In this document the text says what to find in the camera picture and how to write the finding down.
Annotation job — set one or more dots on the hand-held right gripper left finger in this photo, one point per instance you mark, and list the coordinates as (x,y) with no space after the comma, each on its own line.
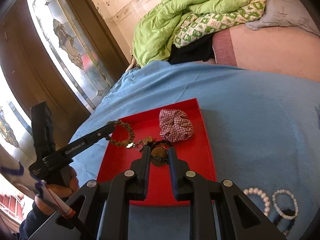
(143,177)

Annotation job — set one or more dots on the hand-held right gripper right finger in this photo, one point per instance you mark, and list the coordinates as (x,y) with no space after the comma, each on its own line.
(172,177)

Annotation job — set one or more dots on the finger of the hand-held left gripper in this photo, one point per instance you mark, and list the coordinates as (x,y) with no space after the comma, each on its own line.
(105,131)

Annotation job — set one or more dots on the leopard print scrunchie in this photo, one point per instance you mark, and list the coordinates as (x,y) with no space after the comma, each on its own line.
(128,130)

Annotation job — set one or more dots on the red cardboard box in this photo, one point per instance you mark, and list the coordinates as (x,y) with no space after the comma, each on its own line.
(200,155)

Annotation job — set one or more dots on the red checked scrunchie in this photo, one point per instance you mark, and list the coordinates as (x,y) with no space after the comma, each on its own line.
(175,125)

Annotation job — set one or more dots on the person's left forearm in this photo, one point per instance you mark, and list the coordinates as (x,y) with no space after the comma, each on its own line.
(32,225)

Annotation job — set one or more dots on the person's left hand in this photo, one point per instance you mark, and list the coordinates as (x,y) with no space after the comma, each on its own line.
(68,187)

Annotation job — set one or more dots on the wooden stained glass door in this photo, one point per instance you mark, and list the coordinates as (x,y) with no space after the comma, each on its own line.
(20,55)

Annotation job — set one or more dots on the blue blanket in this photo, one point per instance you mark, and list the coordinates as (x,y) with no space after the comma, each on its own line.
(250,117)

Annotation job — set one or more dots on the black cloth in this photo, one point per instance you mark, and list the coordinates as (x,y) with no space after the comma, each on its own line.
(192,50)

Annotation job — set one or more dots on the black scrunchie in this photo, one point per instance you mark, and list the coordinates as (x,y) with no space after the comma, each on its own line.
(287,212)

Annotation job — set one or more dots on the green quilt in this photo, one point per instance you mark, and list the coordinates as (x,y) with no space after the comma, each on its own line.
(160,17)

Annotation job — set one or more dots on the pink mattress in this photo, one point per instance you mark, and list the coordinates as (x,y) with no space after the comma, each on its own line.
(270,52)

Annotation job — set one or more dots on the grey pillow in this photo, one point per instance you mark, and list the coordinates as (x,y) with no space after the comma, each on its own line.
(282,5)

